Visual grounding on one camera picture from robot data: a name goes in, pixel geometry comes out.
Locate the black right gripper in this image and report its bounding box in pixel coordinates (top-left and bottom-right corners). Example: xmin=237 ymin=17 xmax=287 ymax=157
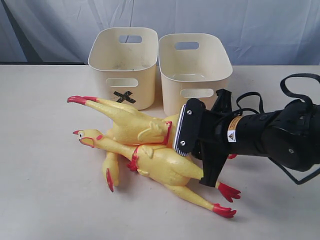
xmin=191 ymin=88 xmax=243 ymax=187

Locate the yellow rubber chicken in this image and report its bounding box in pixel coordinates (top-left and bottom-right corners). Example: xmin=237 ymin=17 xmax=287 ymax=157
xmin=73 ymin=129 xmax=237 ymax=219
xmin=67 ymin=95 xmax=179 ymax=148

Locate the detached chicken head with tube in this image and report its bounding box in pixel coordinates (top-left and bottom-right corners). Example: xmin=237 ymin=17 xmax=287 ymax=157
xmin=101 ymin=151 xmax=119 ymax=193

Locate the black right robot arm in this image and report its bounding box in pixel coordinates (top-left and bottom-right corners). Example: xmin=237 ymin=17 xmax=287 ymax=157
xmin=192 ymin=89 xmax=320 ymax=187

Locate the cream bin marked O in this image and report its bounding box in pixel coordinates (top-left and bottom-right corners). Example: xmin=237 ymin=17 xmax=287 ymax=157
xmin=158 ymin=33 xmax=233 ymax=116

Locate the headless yellow chicken body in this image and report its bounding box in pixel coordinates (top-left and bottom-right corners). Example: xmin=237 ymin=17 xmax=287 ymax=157
xmin=106 ymin=114 xmax=179 ymax=142

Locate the white backdrop curtain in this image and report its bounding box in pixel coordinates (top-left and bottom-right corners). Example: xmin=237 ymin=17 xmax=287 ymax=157
xmin=0 ymin=0 xmax=320 ymax=65

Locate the cream bin marked X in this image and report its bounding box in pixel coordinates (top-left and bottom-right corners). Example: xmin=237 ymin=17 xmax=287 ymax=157
xmin=87 ymin=27 xmax=158 ymax=110

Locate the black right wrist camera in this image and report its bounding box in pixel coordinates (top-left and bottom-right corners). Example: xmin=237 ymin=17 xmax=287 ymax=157
xmin=172 ymin=98 xmax=206 ymax=157

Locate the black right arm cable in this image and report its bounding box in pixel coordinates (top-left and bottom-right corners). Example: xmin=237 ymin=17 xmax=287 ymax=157
xmin=234 ymin=73 xmax=320 ymax=186

